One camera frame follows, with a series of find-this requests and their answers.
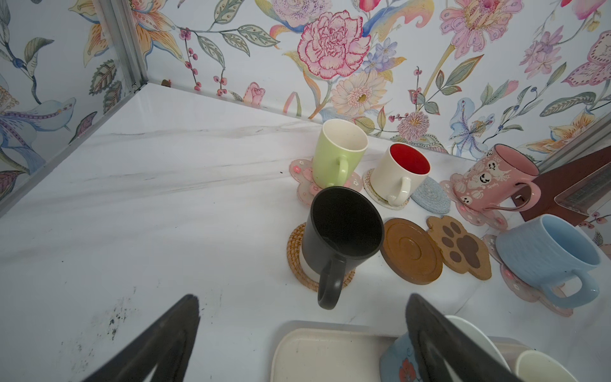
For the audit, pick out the cork paw print coaster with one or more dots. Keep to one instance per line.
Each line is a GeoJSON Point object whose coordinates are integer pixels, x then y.
{"type": "Point", "coordinates": [462, 251]}

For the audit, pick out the pink flower coaster left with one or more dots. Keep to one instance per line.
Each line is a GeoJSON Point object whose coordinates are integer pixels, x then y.
{"type": "Point", "coordinates": [302, 172]}

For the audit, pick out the multicolour zigzag woven coaster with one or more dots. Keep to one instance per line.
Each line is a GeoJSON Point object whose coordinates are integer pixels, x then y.
{"type": "Point", "coordinates": [375, 196]}

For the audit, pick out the red inside white mug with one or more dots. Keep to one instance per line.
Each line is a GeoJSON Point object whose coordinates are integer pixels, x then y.
{"type": "Point", "coordinates": [399, 173]}

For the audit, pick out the black mug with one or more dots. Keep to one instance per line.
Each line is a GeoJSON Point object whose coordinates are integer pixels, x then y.
{"type": "Point", "coordinates": [343, 230]}

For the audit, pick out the cream white mug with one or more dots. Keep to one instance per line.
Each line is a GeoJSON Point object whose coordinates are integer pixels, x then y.
{"type": "Point", "coordinates": [534, 366]}

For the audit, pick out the beige serving tray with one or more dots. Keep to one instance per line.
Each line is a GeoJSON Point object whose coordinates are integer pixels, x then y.
{"type": "Point", "coordinates": [315, 354]}

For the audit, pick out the pink flower coaster front right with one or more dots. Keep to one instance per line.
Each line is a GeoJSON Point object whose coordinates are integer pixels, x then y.
{"type": "Point", "coordinates": [517, 286]}

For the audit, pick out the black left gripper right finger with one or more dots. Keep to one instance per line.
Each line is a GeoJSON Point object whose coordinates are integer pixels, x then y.
{"type": "Point", "coordinates": [452, 349]}

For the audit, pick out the round rattan woven coaster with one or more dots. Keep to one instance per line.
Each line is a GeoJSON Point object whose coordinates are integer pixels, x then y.
{"type": "Point", "coordinates": [294, 259]}

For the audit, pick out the pink flower coaster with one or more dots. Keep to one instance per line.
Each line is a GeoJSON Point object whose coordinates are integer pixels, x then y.
{"type": "Point", "coordinates": [302, 172]}
{"type": "Point", "coordinates": [517, 286]}
{"type": "Point", "coordinates": [494, 219]}

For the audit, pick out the pink mug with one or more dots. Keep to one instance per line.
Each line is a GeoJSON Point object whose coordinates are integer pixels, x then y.
{"type": "Point", "coordinates": [502, 172]}

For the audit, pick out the white mug green outside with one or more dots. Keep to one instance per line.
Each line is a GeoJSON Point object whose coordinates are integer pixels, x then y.
{"type": "Point", "coordinates": [340, 148]}

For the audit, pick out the red-brown wooden metronome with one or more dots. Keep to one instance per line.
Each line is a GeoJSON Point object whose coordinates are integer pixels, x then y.
{"type": "Point", "coordinates": [559, 180]}

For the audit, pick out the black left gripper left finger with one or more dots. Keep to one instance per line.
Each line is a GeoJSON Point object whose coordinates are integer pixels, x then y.
{"type": "Point", "coordinates": [161, 352]}

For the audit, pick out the pink flower coaster back right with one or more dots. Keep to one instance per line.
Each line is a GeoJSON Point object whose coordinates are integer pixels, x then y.
{"type": "Point", "coordinates": [494, 219]}

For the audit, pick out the light blue woven coaster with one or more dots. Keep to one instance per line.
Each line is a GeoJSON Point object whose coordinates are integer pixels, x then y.
{"type": "Point", "coordinates": [432, 197]}

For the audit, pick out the round brown wooden coaster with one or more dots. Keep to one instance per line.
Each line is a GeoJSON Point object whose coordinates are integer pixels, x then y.
{"type": "Point", "coordinates": [411, 252]}

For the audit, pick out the light blue mug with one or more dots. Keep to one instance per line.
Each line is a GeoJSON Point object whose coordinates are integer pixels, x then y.
{"type": "Point", "coordinates": [547, 252]}

